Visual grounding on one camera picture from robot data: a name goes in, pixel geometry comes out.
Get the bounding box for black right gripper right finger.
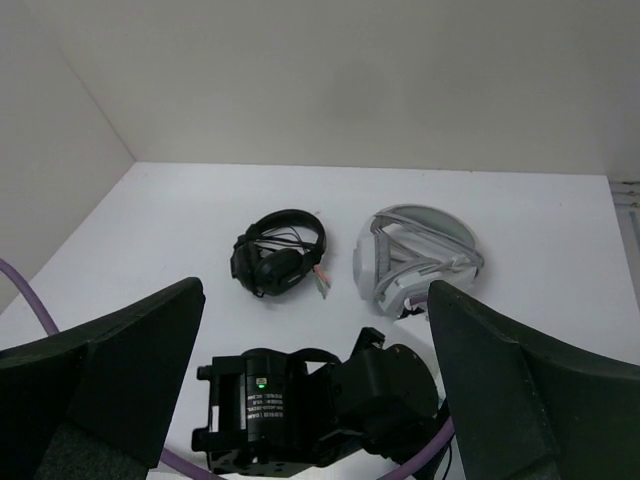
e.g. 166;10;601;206
427;281;639;479

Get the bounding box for purple left braided cable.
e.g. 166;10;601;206
0;258;456;480

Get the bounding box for white gaming headset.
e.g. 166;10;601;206
352;204;485;319

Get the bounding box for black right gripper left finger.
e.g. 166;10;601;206
1;277;205;479

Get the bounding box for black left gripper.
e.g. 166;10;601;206
304;327;440;465

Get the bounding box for black headphones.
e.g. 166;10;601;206
230;209;327;298

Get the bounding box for aluminium side rail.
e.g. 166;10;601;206
609;181;639;234

